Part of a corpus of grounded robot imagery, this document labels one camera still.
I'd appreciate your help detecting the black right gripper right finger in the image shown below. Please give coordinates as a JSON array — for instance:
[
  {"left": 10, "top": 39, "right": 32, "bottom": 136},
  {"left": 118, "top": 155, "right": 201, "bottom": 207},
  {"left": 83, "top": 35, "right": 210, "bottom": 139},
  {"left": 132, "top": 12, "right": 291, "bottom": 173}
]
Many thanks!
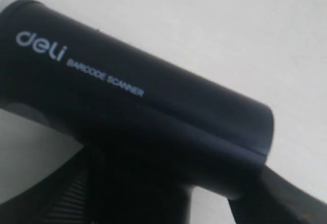
[{"left": 228, "top": 166, "right": 326, "bottom": 223}]

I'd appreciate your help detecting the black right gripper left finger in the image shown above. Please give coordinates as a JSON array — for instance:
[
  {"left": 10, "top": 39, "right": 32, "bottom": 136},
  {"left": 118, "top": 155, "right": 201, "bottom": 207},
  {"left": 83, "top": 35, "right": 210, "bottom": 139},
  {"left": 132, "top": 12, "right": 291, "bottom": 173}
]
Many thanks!
[{"left": 38, "top": 142, "right": 103, "bottom": 224}]

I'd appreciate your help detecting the black handheld barcode scanner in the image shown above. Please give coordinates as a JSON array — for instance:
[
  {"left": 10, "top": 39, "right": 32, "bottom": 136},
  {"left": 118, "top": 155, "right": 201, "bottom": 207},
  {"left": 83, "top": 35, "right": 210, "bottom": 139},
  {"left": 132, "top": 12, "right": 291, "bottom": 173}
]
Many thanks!
[{"left": 1, "top": 0, "right": 274, "bottom": 223}]

